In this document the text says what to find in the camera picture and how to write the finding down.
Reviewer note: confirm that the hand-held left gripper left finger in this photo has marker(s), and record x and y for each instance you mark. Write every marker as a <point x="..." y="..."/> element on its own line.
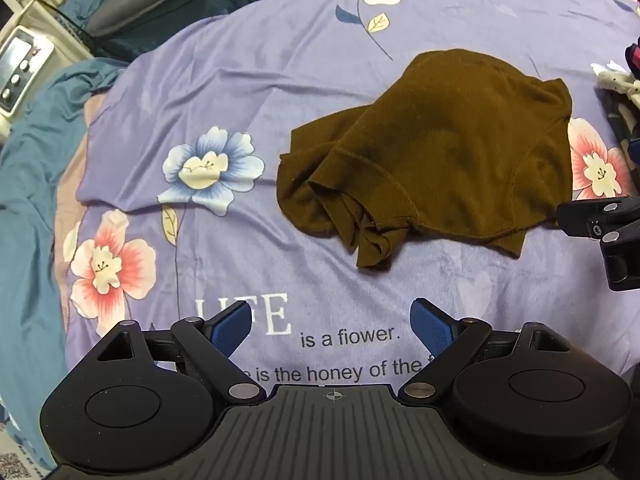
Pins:
<point x="231" y="331"/>

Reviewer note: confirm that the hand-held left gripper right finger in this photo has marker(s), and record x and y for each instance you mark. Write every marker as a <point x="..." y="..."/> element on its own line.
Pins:
<point x="429" y="327"/>

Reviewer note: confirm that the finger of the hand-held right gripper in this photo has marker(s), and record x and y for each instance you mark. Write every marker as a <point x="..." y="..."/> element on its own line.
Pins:
<point x="575" y="217"/>

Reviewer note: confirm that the brown knit garment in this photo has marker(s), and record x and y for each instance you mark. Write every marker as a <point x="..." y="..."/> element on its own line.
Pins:
<point x="450" y="150"/>

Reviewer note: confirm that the dark patterned cloth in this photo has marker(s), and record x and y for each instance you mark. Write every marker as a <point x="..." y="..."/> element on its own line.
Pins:
<point x="625" y="125"/>

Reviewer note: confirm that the white plush toy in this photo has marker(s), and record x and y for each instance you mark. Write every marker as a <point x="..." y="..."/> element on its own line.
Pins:
<point x="612" y="79"/>

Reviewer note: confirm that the pink and purple item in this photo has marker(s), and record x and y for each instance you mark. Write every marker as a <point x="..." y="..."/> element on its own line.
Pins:
<point x="635" y="55"/>

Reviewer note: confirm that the teal duvet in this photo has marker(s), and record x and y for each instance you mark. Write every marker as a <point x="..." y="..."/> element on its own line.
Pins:
<point x="25" y="210"/>

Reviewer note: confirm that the purple floral blanket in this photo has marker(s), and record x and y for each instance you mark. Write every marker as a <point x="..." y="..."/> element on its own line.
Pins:
<point x="250" y="85"/>

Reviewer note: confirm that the dark grey pillow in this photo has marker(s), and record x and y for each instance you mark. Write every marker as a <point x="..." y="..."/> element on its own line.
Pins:
<point x="130" y="15"/>

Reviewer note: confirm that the white control panel device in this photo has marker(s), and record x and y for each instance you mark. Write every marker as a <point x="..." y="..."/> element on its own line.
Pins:
<point x="20" y="60"/>

